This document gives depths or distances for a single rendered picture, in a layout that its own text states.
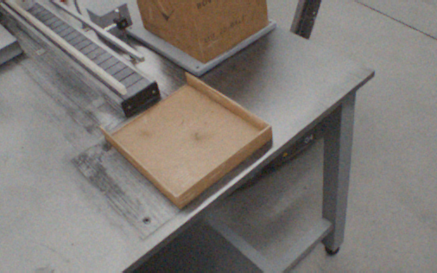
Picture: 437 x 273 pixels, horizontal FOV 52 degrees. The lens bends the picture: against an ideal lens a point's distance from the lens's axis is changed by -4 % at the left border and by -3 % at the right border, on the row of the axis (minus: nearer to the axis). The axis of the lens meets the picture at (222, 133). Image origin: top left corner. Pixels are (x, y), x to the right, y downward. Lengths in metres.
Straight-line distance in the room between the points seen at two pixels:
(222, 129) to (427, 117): 1.45
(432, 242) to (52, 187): 1.37
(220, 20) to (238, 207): 0.96
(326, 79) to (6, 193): 0.80
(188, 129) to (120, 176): 0.19
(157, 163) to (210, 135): 0.13
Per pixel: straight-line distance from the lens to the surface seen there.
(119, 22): 1.27
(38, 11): 1.69
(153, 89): 1.16
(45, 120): 1.26
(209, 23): 1.18
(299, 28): 1.87
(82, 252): 0.93
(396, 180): 2.04
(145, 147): 1.06
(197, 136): 1.04
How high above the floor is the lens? 1.55
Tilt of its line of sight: 44 degrees down
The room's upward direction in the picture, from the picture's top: 11 degrees counter-clockwise
